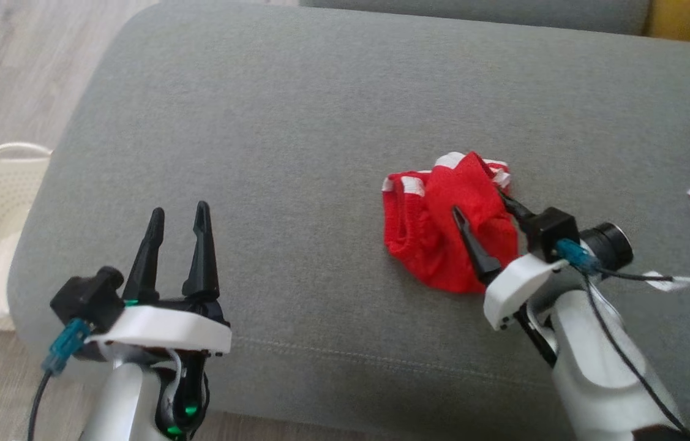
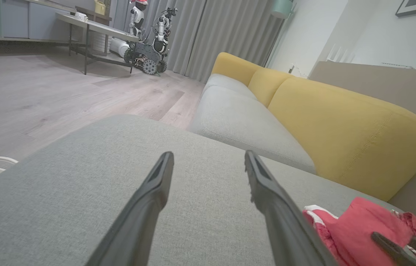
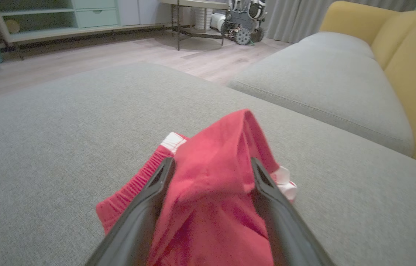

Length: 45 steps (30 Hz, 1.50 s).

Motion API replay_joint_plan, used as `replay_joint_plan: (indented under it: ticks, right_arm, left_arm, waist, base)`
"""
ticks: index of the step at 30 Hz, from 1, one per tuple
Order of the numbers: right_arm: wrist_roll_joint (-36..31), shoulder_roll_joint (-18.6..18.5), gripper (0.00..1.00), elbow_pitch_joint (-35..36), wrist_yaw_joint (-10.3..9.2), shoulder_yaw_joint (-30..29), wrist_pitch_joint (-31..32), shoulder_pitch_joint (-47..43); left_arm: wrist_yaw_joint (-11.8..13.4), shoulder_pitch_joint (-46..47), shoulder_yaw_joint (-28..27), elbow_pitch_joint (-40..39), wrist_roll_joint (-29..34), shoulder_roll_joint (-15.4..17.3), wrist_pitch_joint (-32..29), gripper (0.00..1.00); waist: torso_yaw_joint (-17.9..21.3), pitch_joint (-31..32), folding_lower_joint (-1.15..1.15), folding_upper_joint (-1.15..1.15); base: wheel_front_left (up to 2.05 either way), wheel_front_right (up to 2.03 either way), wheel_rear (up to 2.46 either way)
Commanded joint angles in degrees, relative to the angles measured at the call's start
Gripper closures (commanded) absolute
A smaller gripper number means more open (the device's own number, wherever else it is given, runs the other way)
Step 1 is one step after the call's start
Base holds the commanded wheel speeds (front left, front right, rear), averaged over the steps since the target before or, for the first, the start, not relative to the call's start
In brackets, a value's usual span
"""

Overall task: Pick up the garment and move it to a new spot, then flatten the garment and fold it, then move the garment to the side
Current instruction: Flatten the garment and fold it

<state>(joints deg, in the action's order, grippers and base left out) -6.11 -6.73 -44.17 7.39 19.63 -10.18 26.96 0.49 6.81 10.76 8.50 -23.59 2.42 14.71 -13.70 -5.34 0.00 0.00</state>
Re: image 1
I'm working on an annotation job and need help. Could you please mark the red shorts with white stripes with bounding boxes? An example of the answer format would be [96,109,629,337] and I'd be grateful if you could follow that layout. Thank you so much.
[381,151,520,293]

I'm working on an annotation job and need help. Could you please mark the black right cable with blue plug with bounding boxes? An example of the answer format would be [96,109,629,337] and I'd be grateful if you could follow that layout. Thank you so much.
[556,239,690,441]

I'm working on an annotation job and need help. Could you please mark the black left cable with blue plug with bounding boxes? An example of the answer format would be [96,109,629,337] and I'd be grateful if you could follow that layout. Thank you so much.
[28,318,93,441]

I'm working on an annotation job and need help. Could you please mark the grey fabric sofa seat cushion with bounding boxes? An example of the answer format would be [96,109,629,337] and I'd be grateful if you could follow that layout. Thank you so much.
[7,0,690,441]

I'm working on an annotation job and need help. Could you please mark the black cable with blue plug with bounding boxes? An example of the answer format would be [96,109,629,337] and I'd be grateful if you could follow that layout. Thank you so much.
[556,239,690,441]
[28,318,93,441]

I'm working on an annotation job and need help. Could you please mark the white cable label tag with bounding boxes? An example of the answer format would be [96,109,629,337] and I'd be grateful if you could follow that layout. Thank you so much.
[643,271,690,292]

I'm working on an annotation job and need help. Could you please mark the grey sofa back cushion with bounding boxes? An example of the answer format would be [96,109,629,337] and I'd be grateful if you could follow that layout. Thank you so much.
[299,0,653,36]

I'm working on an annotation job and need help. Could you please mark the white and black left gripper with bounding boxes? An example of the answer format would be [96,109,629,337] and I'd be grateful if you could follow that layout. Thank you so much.
[84,200,232,357]

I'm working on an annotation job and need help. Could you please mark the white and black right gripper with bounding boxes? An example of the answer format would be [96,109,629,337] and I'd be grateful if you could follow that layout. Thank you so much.
[451,187,569,331]

